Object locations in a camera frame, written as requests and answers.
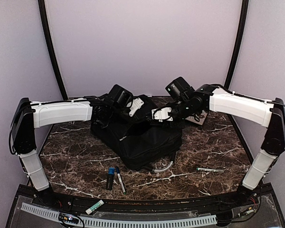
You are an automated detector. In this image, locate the black student backpack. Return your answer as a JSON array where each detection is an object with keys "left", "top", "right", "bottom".
[{"left": 90, "top": 95, "right": 182, "bottom": 171}]

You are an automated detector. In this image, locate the thin white green pen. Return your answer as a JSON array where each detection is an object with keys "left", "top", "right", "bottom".
[{"left": 196, "top": 167, "right": 224, "bottom": 173}]

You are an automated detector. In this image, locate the blue cap white pen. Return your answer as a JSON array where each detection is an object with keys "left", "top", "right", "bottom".
[{"left": 115, "top": 166, "right": 126, "bottom": 195}]

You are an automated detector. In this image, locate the white green glue stick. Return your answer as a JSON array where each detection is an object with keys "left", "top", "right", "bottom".
[{"left": 85, "top": 199, "right": 104, "bottom": 215}]

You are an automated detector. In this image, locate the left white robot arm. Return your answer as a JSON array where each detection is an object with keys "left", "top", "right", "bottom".
[{"left": 9, "top": 85, "right": 144, "bottom": 207}]

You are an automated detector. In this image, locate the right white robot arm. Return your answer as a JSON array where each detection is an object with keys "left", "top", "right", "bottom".
[{"left": 150, "top": 76, "right": 285, "bottom": 206}]

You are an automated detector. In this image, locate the floral square plate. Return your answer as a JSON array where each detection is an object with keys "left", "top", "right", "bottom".
[{"left": 185, "top": 110, "right": 208, "bottom": 125}]

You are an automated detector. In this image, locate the blue cap black highlighter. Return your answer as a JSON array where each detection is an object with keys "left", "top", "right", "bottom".
[{"left": 106, "top": 167, "right": 115, "bottom": 190}]

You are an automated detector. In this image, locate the small green circuit board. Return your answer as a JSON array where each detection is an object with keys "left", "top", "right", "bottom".
[{"left": 58, "top": 213, "right": 79, "bottom": 225}]

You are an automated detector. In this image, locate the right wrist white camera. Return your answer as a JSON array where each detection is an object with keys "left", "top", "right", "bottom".
[{"left": 151, "top": 107, "right": 173, "bottom": 122}]

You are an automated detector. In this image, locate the wrist white camera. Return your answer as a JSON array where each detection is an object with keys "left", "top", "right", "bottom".
[
  {"left": 127, "top": 97, "right": 144, "bottom": 117},
  {"left": 151, "top": 107, "right": 173, "bottom": 122}
]

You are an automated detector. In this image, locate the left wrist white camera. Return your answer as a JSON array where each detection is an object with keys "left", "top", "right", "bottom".
[{"left": 127, "top": 97, "right": 144, "bottom": 117}]

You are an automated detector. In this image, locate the black front table rail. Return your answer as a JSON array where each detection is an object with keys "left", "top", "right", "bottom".
[{"left": 22, "top": 187, "right": 260, "bottom": 214}]

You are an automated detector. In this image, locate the white slotted cable duct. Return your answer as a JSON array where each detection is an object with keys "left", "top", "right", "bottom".
[{"left": 20, "top": 202, "right": 217, "bottom": 228}]

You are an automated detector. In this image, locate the left black frame post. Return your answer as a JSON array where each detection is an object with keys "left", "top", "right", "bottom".
[{"left": 38, "top": 0, "right": 68, "bottom": 100}]

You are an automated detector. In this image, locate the black frame post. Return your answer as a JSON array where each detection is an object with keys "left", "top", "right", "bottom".
[
  {"left": 224, "top": 0, "right": 249, "bottom": 89},
  {"left": 38, "top": 0, "right": 68, "bottom": 100}
]

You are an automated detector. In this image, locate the right black frame post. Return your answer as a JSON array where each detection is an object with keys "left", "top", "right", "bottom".
[{"left": 224, "top": 0, "right": 249, "bottom": 89}]

